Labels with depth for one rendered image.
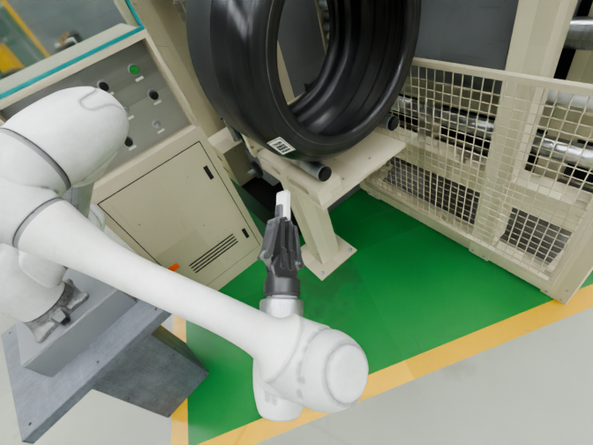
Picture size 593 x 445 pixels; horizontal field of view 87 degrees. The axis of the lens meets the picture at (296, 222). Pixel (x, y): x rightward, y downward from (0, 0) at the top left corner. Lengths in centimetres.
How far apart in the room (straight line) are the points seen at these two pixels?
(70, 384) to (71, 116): 85
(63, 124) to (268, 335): 48
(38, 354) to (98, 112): 80
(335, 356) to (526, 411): 118
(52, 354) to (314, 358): 98
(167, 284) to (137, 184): 97
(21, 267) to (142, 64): 78
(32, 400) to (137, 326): 35
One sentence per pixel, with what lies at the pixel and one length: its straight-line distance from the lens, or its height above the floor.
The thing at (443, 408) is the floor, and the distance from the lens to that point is 150.
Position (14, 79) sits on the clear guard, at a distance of 135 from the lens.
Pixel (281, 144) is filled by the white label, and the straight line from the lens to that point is 77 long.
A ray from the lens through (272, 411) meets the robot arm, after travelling 62.
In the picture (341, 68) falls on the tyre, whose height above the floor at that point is 101.
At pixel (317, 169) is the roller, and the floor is 92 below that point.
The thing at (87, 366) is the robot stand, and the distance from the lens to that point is 126.
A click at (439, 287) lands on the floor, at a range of 169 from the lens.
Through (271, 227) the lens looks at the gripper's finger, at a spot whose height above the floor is 100.
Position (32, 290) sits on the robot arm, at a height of 89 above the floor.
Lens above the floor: 146
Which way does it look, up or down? 45 degrees down
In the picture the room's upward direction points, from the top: 22 degrees counter-clockwise
